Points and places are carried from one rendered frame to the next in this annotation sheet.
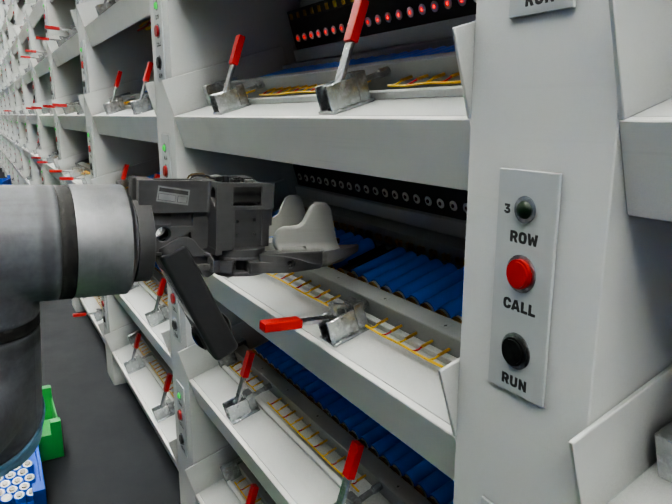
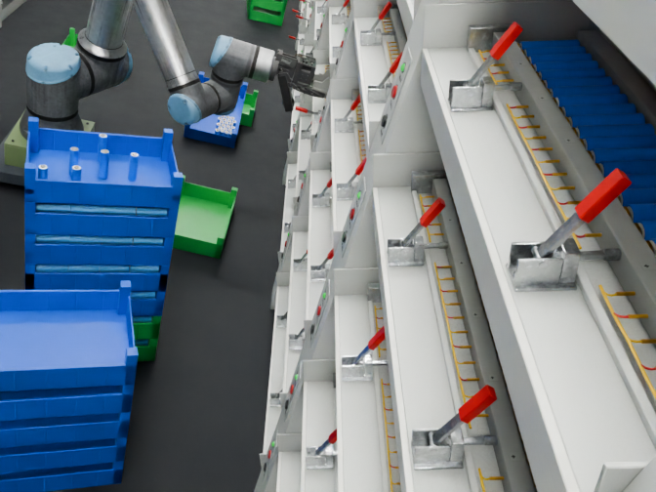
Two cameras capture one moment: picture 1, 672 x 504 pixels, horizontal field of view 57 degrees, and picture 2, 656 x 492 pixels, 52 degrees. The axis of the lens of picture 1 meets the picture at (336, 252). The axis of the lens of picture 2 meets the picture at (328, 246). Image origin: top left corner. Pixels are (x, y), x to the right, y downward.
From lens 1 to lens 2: 1.44 m
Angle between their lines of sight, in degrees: 28
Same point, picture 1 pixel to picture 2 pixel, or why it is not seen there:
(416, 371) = not seen: hidden behind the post
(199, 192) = (294, 61)
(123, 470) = (270, 144)
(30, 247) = (244, 63)
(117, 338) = not seen: hidden behind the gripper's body
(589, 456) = (313, 157)
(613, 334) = (324, 138)
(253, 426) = (306, 143)
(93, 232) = (260, 64)
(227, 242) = (296, 79)
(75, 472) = (252, 136)
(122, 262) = (265, 75)
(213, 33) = not seen: outside the picture
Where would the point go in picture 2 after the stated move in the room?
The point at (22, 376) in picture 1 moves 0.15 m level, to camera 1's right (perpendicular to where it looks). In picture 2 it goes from (233, 93) to (276, 115)
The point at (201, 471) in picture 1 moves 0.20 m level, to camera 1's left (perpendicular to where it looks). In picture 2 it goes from (293, 155) to (249, 132)
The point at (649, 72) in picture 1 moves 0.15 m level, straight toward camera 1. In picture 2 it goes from (338, 93) to (284, 96)
